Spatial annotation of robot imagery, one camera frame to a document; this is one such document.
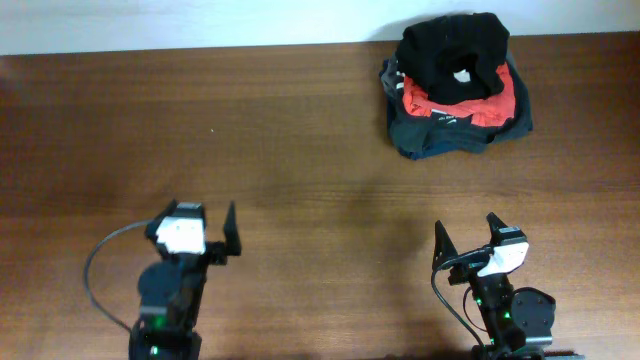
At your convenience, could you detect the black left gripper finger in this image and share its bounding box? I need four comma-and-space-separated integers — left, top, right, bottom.
144, 199, 178, 239
223, 202, 242, 256

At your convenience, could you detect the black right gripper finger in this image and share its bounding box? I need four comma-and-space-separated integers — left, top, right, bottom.
486, 212, 507, 245
432, 220, 459, 271

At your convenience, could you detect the black t-shirt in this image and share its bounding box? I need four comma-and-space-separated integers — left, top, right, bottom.
395, 12, 510, 105

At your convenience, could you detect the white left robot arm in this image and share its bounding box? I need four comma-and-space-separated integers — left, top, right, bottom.
128, 200, 242, 360

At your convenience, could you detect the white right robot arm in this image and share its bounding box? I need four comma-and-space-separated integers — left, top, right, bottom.
431, 213, 556, 360

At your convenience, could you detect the navy blue garment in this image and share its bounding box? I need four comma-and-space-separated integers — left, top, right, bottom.
396, 142, 488, 161

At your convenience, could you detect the red t-shirt with white logo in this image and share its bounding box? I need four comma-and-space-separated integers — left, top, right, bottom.
402, 62, 516, 128

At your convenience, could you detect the dark grey shirt with logo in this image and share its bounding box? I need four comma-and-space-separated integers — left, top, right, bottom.
385, 53, 533, 151

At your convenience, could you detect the black white striped garment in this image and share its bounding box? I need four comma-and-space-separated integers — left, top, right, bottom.
379, 56, 405, 100

